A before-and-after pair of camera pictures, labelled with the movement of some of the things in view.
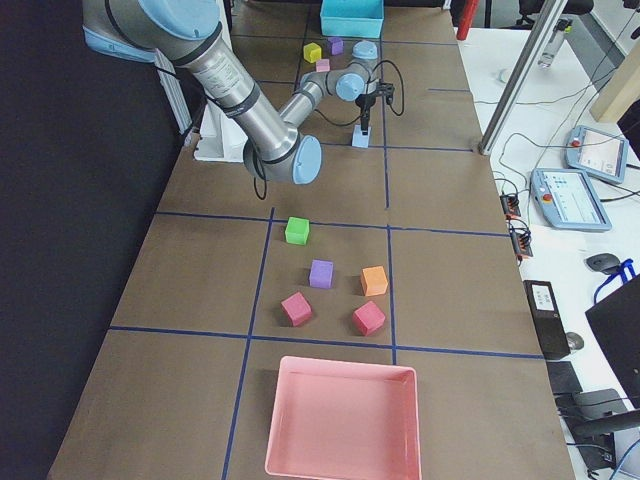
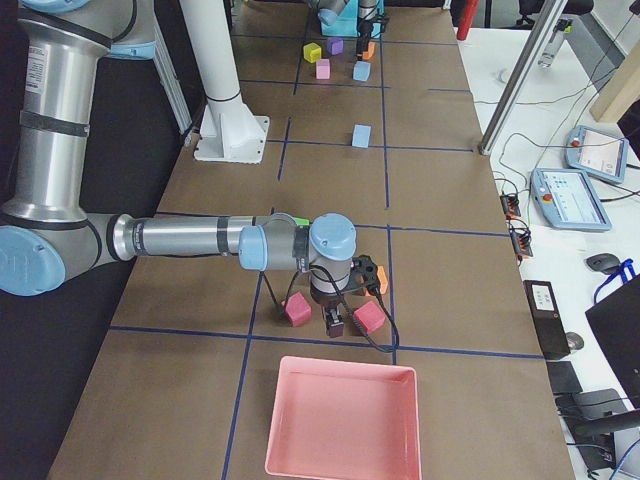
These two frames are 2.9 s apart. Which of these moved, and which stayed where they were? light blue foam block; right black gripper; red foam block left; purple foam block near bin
Moved: right black gripper
Stayed: red foam block left; light blue foam block; purple foam block near bin
